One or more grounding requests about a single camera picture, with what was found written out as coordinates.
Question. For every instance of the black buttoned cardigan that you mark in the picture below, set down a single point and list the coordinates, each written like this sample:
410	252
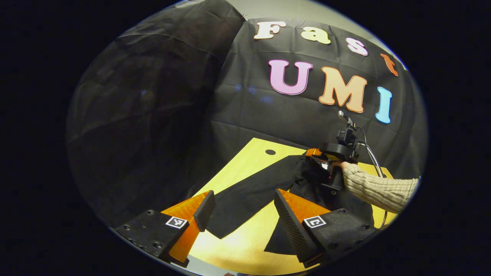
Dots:
245	199

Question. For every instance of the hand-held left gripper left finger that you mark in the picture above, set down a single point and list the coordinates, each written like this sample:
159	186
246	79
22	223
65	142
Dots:
206	211

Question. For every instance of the black backdrop cloth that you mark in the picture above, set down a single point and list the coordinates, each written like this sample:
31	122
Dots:
268	115

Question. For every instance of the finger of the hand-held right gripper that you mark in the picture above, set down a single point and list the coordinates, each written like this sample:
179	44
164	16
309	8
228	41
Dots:
312	152

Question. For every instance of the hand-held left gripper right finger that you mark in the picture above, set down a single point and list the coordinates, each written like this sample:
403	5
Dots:
293	230

